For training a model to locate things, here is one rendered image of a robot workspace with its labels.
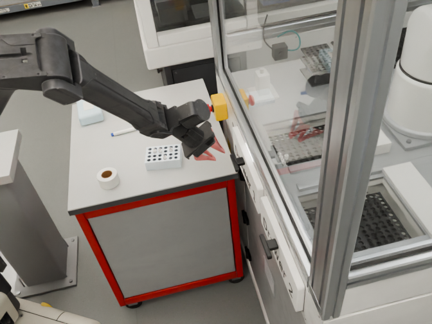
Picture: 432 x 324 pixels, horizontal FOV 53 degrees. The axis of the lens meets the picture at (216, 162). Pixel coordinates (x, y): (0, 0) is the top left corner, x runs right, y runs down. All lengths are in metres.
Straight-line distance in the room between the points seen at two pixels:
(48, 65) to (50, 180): 2.14
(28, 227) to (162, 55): 0.93
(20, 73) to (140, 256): 1.16
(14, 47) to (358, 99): 0.51
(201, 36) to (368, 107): 1.46
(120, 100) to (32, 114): 2.62
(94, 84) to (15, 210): 1.20
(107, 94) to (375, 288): 0.63
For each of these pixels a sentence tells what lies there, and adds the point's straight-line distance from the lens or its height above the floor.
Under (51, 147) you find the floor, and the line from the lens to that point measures 3.08.
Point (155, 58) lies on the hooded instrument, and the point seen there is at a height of 0.85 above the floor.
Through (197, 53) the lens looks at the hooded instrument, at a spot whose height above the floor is 0.84.
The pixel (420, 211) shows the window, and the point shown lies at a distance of 0.80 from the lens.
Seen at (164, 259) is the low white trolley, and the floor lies 0.35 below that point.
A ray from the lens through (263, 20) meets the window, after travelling 0.94.
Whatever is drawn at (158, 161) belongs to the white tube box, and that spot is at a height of 0.80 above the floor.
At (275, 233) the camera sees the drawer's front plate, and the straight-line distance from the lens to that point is 1.10.
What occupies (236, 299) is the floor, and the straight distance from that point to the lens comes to 2.06.
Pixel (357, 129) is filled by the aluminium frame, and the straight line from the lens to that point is 0.57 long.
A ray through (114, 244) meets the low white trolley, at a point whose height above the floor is 0.51.
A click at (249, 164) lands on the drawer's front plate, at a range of 1.26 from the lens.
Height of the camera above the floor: 1.81
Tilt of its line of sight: 43 degrees down
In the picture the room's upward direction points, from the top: 7 degrees counter-clockwise
